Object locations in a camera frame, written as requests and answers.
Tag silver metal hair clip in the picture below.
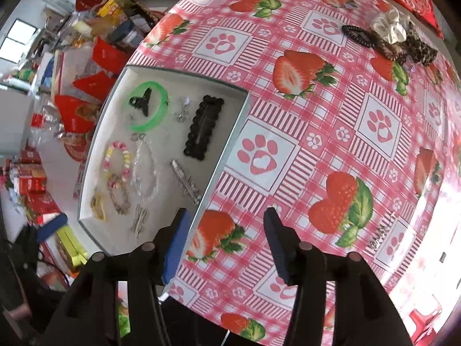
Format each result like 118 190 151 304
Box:
169 159 203 206

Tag leopard print scrunchie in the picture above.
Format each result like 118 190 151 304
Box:
406 22 439 67

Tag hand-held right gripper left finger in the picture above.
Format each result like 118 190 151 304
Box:
43 208 194 346

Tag clear bead bracelet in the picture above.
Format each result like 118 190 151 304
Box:
131 140 159 203

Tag strawberry printed tablecloth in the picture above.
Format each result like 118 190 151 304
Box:
128 0 461 346

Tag red paper bag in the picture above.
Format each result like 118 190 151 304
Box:
54 95 99 135
91 37 131 75
72 72 116 99

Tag white scrunchie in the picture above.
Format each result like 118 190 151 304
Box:
371 6 408 44

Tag brown scrunchie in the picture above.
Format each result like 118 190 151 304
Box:
376 39 410 62

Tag dark claw hair clip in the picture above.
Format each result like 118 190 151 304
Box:
129 88 153 117

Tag red plastic chair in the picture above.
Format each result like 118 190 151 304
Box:
408 300 444 345

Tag white tray box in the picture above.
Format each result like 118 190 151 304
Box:
77 64 251 257

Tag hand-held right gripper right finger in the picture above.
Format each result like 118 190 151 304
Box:
263 208 415 346

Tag pastel bead bracelet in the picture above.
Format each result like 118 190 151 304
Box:
103 141 131 188

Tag black spiral hair tie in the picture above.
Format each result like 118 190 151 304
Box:
341 25 376 48

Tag green bangle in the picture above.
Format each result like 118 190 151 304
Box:
127 81 169 132

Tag blue box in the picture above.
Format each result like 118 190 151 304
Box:
36 213 69 243

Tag pale bobby pins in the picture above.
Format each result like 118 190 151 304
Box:
131 204 149 239

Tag yellow green box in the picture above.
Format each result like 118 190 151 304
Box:
55 225 89 266

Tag black rhinestone hair clip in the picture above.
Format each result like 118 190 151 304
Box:
183 94 225 160

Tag window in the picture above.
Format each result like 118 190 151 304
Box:
0 19 37 63

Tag stack of red boxes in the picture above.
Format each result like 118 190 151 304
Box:
11 149 48 196

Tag yellow hair tie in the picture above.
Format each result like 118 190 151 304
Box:
90 194 107 223

